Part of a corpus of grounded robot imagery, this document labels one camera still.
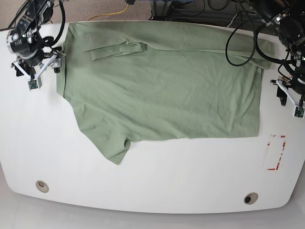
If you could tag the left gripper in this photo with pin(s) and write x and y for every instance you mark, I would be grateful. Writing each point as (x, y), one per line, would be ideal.
(291, 89)

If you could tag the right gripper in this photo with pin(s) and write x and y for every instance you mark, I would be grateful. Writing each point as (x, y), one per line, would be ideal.
(32, 69)

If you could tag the green t-shirt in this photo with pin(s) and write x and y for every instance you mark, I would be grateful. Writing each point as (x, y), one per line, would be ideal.
(130, 81)

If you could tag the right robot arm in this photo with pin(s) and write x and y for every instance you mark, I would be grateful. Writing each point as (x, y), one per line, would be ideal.
(34, 52)

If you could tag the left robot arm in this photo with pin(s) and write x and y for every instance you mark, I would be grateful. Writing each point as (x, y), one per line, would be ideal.
(286, 20)

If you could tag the red tape marking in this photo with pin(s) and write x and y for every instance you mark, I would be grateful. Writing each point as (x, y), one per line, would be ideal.
(274, 152)

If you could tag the right table grommet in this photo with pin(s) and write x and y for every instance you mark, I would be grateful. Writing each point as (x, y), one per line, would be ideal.
(251, 198)

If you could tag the table grommet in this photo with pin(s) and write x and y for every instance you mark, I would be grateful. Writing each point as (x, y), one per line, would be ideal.
(42, 186)
(251, 198)

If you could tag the left table grommet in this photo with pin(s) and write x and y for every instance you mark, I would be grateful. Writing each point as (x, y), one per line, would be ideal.
(42, 186)

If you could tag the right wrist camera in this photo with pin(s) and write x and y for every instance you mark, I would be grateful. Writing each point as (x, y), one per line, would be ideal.
(34, 84)

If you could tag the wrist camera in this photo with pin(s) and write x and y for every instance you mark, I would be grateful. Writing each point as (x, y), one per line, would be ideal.
(299, 112)
(34, 84)

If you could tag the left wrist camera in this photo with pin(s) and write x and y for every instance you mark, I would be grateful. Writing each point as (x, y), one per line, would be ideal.
(299, 112)

